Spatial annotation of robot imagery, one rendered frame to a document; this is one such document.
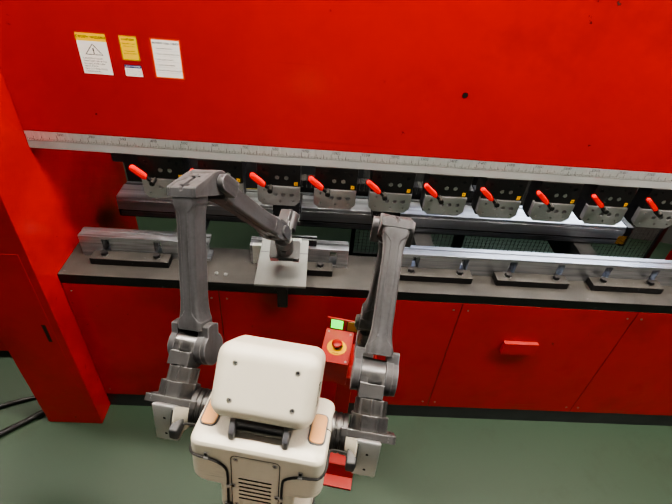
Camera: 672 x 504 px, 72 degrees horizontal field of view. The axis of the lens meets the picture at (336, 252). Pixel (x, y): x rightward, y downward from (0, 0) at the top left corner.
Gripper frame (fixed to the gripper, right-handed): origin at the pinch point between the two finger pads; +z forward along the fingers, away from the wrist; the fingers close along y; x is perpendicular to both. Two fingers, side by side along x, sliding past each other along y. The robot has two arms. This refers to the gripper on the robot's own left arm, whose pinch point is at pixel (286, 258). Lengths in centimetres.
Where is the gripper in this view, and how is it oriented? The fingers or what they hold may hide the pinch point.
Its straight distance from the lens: 166.9
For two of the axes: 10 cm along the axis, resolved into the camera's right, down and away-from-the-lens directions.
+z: -0.6, 3.5, 9.3
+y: -10.0, -0.6, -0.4
